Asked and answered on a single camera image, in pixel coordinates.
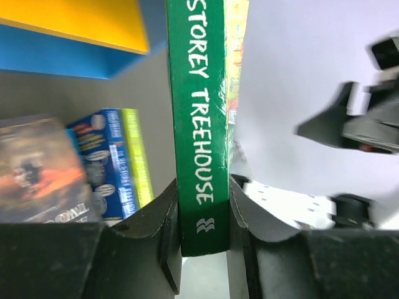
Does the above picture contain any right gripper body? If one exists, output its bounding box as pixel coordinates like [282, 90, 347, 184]
[342, 37, 398, 154]

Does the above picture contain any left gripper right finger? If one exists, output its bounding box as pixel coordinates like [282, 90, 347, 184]
[229, 175, 398, 298]

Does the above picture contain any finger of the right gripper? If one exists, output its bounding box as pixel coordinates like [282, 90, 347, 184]
[296, 81, 358, 148]

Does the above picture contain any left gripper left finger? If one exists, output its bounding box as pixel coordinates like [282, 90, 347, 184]
[1, 182, 182, 298]

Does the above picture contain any lime green spine treehouse book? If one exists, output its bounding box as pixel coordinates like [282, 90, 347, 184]
[121, 108, 154, 208]

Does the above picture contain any dark blue spine treehouse book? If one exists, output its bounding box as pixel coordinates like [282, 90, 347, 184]
[67, 108, 139, 220]

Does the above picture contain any Tale of Two Cities book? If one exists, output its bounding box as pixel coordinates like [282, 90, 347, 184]
[1, 115, 101, 224]

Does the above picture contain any blue pink yellow bookshelf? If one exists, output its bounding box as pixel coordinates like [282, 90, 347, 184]
[1, 0, 166, 79]

